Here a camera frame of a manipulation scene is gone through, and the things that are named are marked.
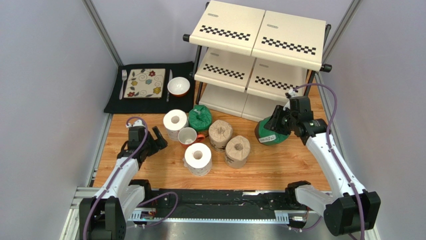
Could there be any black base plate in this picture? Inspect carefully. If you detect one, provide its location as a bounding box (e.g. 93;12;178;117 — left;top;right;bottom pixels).
143;189;308;220

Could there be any brown wrapped roll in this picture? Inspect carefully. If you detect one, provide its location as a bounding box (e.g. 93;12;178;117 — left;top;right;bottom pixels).
225;135;251;169
208;120;233;153

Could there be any brown wrapped roll front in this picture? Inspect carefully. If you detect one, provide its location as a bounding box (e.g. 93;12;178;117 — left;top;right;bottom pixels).
225;135;251;169

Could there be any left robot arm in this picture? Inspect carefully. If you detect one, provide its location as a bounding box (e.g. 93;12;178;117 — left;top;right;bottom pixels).
79;124;168;240

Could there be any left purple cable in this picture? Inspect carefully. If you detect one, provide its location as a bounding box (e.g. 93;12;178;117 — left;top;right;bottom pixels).
83;116;179;240

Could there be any white paper roll front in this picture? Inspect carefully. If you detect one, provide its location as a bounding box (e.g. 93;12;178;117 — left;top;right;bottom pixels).
183;143;213;177

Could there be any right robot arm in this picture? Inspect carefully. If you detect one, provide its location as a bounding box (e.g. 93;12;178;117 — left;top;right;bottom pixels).
264;96;381;236

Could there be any green roll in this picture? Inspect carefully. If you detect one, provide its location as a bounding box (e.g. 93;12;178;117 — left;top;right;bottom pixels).
188;105;213;137
254;117;290;146

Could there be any silver fork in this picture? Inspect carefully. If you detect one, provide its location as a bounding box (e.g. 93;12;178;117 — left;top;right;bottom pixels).
118;69;128;100

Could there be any cream checkered three-tier shelf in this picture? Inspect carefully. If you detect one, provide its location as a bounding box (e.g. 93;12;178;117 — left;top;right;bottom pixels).
183;0;332;122

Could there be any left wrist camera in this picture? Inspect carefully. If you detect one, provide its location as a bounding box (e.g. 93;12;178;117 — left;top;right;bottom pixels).
126;118;146;128

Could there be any brown wrapped roll back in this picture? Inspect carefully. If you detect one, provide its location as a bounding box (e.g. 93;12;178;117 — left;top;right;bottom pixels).
208;120;233;153

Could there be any white paper roll back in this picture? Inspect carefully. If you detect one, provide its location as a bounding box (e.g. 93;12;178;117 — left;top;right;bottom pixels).
163;109;189;142

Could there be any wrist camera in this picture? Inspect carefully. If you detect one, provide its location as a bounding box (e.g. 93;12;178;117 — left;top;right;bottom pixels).
284;88;298;109
126;118;146;128

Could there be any black placemat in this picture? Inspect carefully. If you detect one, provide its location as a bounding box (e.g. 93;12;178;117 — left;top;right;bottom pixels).
103;61;196;114

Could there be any floral square plate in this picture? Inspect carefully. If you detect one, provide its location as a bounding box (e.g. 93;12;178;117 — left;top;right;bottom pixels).
123;68;166;99

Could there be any white orange bowl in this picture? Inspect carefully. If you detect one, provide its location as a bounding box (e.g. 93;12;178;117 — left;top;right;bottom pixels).
169;77;191;97

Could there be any white paper roll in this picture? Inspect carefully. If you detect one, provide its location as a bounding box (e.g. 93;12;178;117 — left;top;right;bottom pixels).
163;109;189;142
183;143;213;177

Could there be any silver knife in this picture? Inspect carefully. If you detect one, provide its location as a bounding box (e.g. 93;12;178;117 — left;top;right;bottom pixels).
166;69;173;103

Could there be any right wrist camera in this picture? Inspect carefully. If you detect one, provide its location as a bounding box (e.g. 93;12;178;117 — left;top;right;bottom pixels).
284;88;298;109

